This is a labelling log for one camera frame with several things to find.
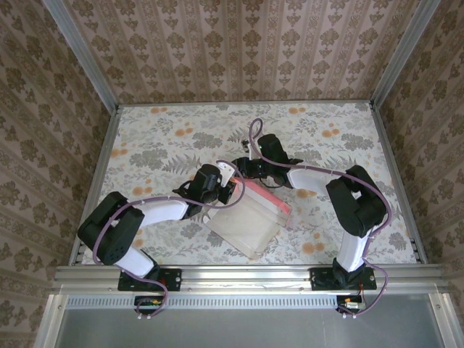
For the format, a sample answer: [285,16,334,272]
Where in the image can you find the pink paper box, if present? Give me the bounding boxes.
[202,176,293,260]

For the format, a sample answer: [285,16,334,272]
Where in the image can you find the floral tablecloth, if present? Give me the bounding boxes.
[81,103,418,265]

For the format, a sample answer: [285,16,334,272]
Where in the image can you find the grey metal panel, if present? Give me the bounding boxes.
[54,294,447,348]

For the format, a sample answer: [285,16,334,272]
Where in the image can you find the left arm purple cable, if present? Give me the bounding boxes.
[92,161,246,322]

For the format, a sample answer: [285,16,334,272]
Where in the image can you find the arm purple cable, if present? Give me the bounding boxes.
[249,118,394,320]
[92,161,246,322]

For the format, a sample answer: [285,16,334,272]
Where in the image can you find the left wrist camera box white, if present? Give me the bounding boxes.
[216,162,236,186]

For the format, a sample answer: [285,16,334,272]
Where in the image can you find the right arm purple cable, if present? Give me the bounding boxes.
[249,118,394,320]

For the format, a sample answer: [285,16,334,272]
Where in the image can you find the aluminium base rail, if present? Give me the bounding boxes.
[50,263,447,295]

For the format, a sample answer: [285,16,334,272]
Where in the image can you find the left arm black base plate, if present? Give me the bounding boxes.
[118,268,183,293]

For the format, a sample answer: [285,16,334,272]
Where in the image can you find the aluminium table side rail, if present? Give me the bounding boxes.
[369,103,428,264]
[68,107,120,268]

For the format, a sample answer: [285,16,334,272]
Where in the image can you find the slotted grey cable duct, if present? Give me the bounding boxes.
[67,295,340,310]

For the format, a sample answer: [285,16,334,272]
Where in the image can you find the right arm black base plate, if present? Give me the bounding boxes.
[310,268,378,293]

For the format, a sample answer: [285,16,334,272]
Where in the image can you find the aluminium corner post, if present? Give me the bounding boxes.
[369,0,442,109]
[41,0,120,112]

